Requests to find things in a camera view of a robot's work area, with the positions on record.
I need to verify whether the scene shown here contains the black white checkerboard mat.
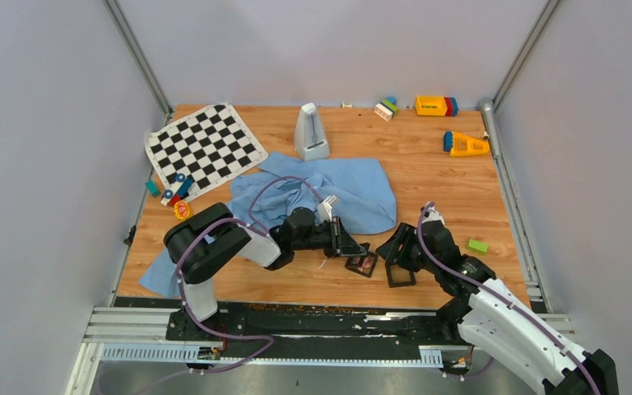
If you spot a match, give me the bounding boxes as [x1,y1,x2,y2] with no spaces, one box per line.
[144,104,268,201]

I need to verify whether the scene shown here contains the small green block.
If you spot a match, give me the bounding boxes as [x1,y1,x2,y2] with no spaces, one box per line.
[467,239,490,254]

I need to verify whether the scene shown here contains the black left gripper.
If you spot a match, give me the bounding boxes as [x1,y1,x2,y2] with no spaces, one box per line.
[292,216,366,258]

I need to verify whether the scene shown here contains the yellow round toy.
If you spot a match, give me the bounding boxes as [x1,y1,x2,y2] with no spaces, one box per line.
[174,200,193,221]

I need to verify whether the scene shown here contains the gold leaf brooch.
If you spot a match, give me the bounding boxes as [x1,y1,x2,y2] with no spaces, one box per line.
[355,257,376,276]

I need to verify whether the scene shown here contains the white green blue blocks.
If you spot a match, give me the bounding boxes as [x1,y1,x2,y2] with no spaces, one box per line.
[374,96,399,122]

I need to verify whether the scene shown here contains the grey pipe in corner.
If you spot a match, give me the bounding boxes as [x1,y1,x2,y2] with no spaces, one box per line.
[479,99,501,160]

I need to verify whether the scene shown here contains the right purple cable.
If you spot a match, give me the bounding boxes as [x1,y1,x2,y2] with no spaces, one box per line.
[416,202,603,395]

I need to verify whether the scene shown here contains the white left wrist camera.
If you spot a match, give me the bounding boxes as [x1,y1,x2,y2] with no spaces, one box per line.
[317,195,339,223]

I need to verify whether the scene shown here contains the teal small block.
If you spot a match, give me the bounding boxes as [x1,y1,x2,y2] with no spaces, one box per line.
[145,180,161,198]

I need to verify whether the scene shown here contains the yellow blue toy wedge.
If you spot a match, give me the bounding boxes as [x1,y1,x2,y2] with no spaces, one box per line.
[443,131,490,157]

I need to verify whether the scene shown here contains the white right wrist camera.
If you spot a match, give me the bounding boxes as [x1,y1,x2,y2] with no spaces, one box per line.
[420,202,445,226]

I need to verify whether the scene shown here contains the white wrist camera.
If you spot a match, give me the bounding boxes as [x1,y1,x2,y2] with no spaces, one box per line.
[420,202,445,226]
[317,195,339,223]

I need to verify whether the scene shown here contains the black square frame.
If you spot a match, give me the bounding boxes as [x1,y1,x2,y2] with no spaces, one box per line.
[385,263,416,288]
[345,243,379,278]

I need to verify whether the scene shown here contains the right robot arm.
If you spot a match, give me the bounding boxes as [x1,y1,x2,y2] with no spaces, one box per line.
[376,221,619,394]

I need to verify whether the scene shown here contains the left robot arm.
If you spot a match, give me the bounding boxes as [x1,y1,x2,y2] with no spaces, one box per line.
[164,203,368,340]

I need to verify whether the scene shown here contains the light blue shirt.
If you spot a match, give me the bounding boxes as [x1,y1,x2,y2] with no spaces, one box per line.
[138,151,397,300]

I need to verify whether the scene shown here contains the white metronome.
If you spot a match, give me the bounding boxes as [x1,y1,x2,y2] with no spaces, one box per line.
[294,103,330,161]

